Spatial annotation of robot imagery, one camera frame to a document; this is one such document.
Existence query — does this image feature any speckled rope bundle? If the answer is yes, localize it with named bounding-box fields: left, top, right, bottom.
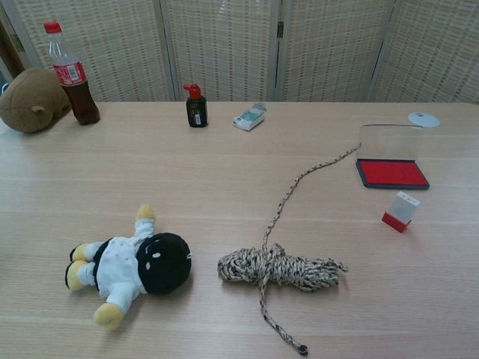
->
left=217, top=145, right=361, bottom=355

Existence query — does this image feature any cola bottle red cap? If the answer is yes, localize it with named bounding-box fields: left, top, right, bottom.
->
left=43, top=21, right=101, bottom=126

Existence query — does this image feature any black-headed plush doll white shirt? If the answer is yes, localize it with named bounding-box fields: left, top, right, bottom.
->
left=64, top=203, right=192, bottom=332

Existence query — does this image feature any small red white object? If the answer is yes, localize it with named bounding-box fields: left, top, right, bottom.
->
left=381, top=191, right=421, bottom=234

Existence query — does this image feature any black ink bottle red cap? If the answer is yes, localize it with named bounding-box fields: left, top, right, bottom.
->
left=183, top=83, right=210, bottom=129

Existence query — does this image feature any green white tissue pack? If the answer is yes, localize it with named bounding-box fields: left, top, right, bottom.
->
left=233, top=102, right=268, bottom=132

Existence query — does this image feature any woven folding screen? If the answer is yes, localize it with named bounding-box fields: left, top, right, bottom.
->
left=0, top=0, right=479, bottom=103

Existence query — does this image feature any brown plush toy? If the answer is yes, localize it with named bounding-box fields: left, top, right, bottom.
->
left=0, top=67, right=72, bottom=134

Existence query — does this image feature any brown wooden door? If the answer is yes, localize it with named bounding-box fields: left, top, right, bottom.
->
left=0, top=18, right=24, bottom=88

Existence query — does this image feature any white round table grommet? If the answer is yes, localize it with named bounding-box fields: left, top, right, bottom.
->
left=408, top=111, right=441, bottom=129

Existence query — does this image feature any red box with clear lid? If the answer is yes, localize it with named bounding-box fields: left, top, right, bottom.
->
left=354, top=124, right=430, bottom=190

